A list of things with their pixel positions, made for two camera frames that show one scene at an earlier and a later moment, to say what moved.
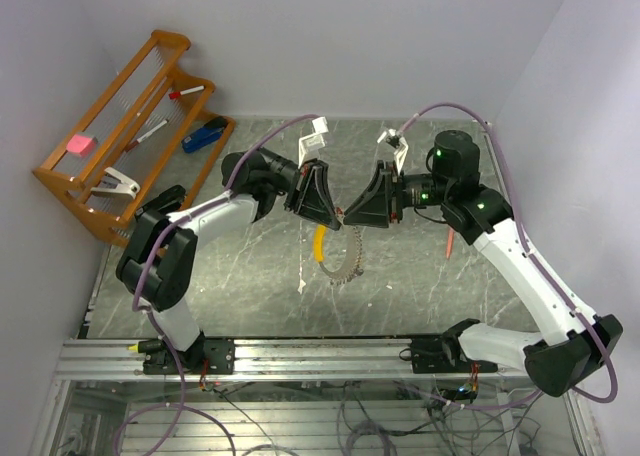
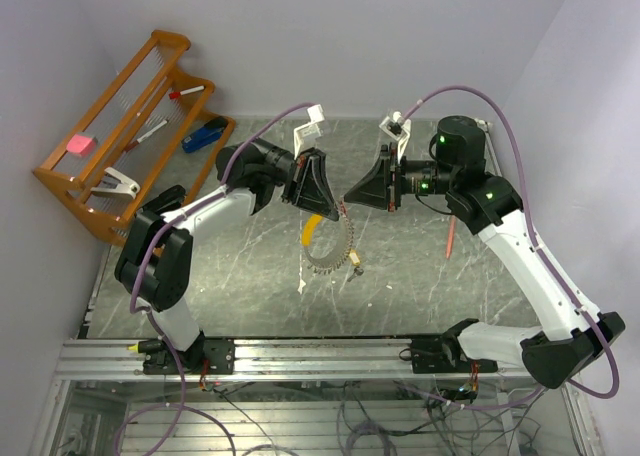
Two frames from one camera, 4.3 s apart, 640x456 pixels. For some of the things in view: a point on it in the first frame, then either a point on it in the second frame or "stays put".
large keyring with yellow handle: x=354 y=246 -> x=327 y=265
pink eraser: x=81 y=144 stays put
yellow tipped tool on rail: x=146 y=347 stays put
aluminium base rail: x=282 y=359 stays put
